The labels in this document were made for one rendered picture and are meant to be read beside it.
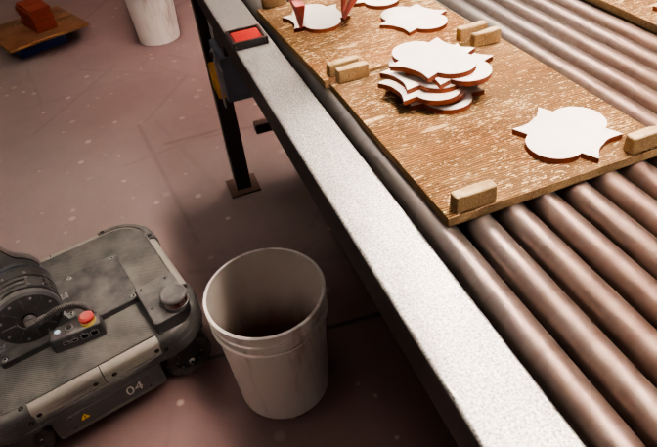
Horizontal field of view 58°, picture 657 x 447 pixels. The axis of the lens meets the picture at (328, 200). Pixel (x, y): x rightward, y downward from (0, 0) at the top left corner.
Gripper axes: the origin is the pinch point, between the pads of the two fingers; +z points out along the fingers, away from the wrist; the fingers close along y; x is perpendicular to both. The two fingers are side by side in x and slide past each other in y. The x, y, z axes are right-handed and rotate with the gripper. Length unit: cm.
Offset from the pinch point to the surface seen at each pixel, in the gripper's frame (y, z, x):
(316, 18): -0.1, 1.7, 3.0
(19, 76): -101, 157, 217
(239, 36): -16.3, 4.8, 6.4
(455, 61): 8.3, -13.3, -35.3
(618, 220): 11, -15, -71
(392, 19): 13.0, -1.0, -6.2
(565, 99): 22, -11, -47
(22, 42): -94, 151, 240
